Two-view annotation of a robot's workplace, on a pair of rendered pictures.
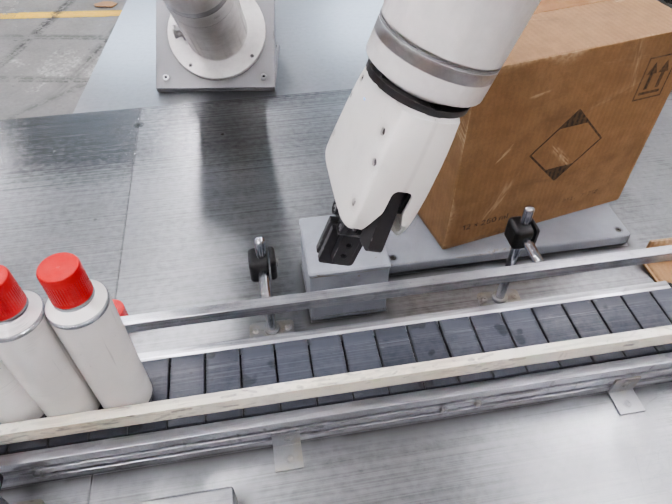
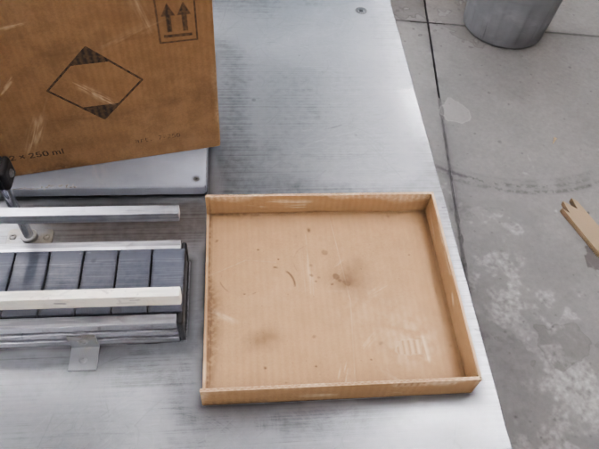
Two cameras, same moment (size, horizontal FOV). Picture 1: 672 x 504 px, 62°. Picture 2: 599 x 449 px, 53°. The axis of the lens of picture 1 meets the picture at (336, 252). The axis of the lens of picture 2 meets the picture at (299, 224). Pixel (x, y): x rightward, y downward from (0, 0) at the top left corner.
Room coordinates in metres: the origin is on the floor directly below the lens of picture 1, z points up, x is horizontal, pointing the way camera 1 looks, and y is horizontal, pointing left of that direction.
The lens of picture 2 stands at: (0.06, -0.55, 1.47)
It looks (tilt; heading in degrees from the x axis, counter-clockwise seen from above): 54 degrees down; 0
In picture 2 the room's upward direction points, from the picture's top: 6 degrees clockwise
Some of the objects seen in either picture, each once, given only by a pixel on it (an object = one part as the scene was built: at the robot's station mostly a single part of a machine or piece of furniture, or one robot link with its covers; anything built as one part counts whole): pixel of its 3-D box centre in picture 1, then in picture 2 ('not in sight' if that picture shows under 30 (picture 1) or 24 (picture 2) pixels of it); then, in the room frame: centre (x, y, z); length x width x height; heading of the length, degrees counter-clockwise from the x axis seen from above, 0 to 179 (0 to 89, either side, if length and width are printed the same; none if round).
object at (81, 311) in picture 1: (98, 341); not in sight; (0.29, 0.22, 0.98); 0.05 x 0.05 x 0.20
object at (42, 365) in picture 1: (37, 352); not in sight; (0.28, 0.27, 0.98); 0.05 x 0.05 x 0.20
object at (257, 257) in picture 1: (268, 303); not in sight; (0.39, 0.08, 0.91); 0.07 x 0.03 x 0.16; 10
